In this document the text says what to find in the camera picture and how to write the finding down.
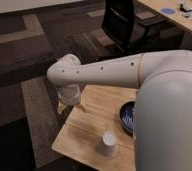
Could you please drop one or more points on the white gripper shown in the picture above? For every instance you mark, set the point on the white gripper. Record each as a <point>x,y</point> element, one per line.
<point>69,95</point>

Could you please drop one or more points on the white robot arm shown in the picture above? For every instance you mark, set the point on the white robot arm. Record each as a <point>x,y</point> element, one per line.
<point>162,128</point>

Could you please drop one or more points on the dark blue patterned bowl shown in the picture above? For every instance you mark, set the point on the dark blue patterned bowl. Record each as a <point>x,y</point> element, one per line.
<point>126,116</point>

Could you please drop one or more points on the black office chair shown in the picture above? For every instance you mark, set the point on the black office chair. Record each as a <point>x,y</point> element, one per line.
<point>123,26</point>

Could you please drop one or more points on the blue round coaster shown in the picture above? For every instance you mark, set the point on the blue round coaster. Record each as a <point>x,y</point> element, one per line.
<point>167,11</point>

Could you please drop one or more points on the light wooden background desk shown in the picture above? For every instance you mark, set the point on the light wooden background desk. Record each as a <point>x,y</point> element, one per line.
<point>177,18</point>

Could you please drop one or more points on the small white object on desk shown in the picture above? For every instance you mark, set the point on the small white object on desk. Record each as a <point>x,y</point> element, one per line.
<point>184,7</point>

